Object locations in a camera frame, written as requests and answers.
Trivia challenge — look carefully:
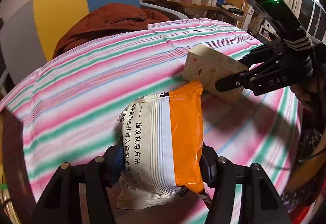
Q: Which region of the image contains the beige cardboard box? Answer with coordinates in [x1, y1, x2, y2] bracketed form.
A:
[182, 44, 249, 104]

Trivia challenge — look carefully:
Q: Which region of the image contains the orange white snack packet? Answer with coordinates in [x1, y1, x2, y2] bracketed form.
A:
[117, 80, 210, 210]

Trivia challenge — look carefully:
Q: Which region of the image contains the wooden desk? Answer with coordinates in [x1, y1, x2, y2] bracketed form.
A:
[143, 0, 245, 29]

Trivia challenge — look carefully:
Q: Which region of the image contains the striped pink tablecloth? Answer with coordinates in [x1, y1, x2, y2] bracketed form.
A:
[1, 18, 302, 223]

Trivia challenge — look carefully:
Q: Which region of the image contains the rust red jacket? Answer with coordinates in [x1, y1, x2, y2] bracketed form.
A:
[53, 3, 170, 58]

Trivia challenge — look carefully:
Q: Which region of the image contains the grey yellow blue chair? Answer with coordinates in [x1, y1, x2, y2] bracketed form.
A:
[1, 0, 187, 84]

